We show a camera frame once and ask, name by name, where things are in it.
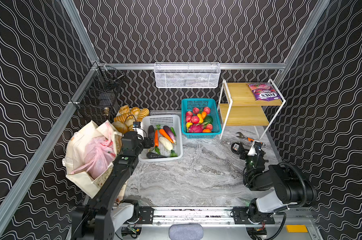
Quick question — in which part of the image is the white plastic vegetable basket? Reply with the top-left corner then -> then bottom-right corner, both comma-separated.
139,115 -> 183,163

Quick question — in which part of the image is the pink plastic grocery bag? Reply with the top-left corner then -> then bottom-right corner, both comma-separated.
71,136 -> 116,180

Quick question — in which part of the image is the cream canvas tote bag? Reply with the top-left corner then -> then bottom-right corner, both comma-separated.
62,121 -> 122,198

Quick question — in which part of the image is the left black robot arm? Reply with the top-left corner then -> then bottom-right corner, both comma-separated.
71,131 -> 155,240

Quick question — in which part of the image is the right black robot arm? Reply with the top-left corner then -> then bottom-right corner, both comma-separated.
231,142 -> 317,216

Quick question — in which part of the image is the black tape measure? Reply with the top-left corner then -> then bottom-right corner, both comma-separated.
231,143 -> 243,154

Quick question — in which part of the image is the dark cucumber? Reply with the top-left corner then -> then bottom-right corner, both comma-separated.
147,152 -> 167,159

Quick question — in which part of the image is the purple eggplant left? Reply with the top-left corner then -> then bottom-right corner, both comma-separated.
148,125 -> 156,142

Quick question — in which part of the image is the purple eggplant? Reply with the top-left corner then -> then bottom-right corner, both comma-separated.
148,125 -> 156,142
163,126 -> 177,144

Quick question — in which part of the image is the orange carrot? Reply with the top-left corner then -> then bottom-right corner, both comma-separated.
155,125 -> 168,146

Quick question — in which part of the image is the white green corn cob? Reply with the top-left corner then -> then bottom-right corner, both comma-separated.
159,137 -> 173,151

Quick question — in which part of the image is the purple eggplant right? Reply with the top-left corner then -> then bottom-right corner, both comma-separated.
163,126 -> 177,144

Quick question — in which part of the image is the bun back right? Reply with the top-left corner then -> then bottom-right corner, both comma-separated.
130,107 -> 141,117

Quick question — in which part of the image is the striped long bread back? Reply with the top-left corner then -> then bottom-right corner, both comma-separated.
114,113 -> 135,123

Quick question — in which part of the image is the twisted bun back left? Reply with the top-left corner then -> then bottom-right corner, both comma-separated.
119,105 -> 130,115

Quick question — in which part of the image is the white wooden two-tier shelf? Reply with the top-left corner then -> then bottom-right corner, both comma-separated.
217,79 -> 286,141

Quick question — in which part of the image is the green round fruit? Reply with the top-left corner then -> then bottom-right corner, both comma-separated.
204,115 -> 213,124

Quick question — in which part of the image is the pink dragon fruit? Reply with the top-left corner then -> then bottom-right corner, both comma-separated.
188,124 -> 204,133

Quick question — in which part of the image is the yellow pepper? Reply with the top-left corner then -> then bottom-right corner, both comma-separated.
197,114 -> 204,124

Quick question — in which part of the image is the red apple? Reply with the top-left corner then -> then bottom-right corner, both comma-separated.
190,116 -> 200,124

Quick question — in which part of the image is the teal plastic fruit basket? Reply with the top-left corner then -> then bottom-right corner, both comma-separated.
181,98 -> 222,139

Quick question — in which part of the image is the orange fruit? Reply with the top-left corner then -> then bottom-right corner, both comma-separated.
201,111 -> 207,119

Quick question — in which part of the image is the purple Fox's candy bag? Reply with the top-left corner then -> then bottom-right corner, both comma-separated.
248,83 -> 281,102

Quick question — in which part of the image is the grey foam pad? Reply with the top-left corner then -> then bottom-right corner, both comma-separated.
169,224 -> 204,240

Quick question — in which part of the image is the adjustable wrench orange handle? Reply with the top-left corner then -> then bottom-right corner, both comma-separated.
236,132 -> 255,143

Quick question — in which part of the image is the black wire wall basket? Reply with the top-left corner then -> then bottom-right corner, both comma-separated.
74,66 -> 126,124

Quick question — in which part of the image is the white wire wall basket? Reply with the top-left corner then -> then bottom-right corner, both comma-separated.
154,62 -> 221,89

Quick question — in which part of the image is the metal base rail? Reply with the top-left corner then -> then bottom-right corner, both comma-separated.
113,205 -> 277,226

